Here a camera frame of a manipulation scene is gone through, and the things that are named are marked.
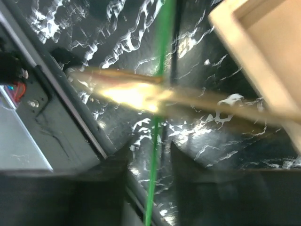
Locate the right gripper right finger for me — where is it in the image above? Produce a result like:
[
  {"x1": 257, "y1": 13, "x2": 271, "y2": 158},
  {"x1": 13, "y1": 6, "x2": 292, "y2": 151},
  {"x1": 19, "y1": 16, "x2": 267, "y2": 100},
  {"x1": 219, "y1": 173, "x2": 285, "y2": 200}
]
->
[{"x1": 170, "y1": 143, "x2": 301, "y2": 226}]

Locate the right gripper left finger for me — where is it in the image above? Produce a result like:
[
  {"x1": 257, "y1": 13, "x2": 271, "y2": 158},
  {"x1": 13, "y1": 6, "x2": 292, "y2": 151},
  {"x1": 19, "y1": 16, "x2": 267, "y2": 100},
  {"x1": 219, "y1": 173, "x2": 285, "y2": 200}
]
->
[{"x1": 0, "y1": 159, "x2": 127, "y2": 226}]

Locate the green hanger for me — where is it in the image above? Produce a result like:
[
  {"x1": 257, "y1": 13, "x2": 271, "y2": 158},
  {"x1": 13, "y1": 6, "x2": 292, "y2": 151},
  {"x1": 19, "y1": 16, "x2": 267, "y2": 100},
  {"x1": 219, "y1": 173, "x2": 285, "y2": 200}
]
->
[{"x1": 144, "y1": 0, "x2": 174, "y2": 226}]

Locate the wooden clothes rack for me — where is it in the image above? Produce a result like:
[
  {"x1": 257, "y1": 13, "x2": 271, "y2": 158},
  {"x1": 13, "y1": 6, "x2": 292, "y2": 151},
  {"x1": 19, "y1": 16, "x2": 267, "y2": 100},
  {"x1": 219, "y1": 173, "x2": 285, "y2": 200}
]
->
[{"x1": 208, "y1": 0, "x2": 301, "y2": 153}]

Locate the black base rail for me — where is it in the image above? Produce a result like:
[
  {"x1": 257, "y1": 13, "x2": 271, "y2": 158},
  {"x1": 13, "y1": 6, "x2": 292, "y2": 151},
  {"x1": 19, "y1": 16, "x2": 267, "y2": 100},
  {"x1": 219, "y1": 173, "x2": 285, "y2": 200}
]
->
[{"x1": 0, "y1": 0, "x2": 115, "y2": 171}]

